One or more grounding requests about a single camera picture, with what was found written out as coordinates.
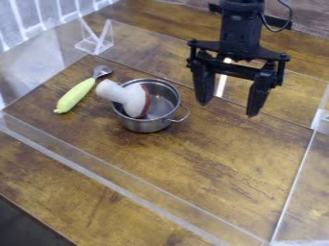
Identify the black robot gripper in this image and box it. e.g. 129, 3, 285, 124
186, 0, 291, 117

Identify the yellow handled metal spoon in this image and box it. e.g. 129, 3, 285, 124
54, 65, 114, 114

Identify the black strip on table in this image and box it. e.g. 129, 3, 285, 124
209, 3, 293, 32

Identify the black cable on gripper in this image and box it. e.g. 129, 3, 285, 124
259, 0, 295, 34

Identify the white plush mushroom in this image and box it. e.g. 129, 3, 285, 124
95, 79, 150, 118

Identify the clear acrylic tray wall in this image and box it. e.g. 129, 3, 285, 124
0, 111, 271, 246

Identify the clear acrylic triangle stand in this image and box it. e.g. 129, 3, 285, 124
75, 19, 115, 55

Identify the small silver pot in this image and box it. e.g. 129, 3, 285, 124
113, 78, 190, 134

